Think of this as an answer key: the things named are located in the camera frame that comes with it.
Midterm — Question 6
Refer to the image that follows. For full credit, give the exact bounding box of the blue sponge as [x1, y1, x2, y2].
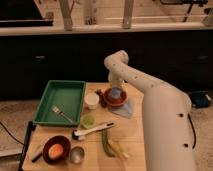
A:
[108, 87, 122, 100]

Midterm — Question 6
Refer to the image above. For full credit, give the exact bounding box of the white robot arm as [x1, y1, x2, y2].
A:
[104, 50, 196, 171]

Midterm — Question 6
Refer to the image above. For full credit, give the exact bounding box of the red bowl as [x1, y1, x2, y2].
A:
[104, 87, 127, 107]

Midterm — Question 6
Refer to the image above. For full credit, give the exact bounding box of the dark brown bowl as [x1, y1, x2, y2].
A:
[42, 136, 71, 165]

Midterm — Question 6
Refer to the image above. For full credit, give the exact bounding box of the dark brown toy food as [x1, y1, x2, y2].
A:
[95, 89, 107, 108]

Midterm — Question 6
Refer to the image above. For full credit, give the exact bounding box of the white paper cup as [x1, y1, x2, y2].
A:
[84, 92, 99, 110]

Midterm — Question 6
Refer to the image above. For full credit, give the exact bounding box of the blue grey cloth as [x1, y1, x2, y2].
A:
[108, 98, 135, 119]

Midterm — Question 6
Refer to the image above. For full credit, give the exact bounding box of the green plastic tray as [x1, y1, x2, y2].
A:
[33, 80, 86, 127]

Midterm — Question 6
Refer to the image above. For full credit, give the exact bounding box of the green bean pod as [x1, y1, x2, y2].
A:
[101, 130, 115, 157]

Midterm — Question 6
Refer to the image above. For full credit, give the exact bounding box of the silver fork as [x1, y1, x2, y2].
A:
[51, 106, 74, 123]

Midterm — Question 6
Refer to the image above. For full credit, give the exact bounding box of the small metal cup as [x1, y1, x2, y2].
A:
[70, 146, 85, 164]

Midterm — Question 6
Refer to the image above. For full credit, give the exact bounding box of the orange fruit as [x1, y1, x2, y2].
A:
[48, 144, 63, 160]

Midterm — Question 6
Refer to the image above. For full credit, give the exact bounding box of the teal object on floor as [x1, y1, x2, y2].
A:
[189, 91, 212, 108]

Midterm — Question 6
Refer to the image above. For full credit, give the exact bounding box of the black camera stand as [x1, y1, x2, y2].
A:
[18, 121, 36, 171]

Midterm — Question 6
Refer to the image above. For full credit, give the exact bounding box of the black floor cable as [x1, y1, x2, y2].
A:
[0, 121, 26, 146]

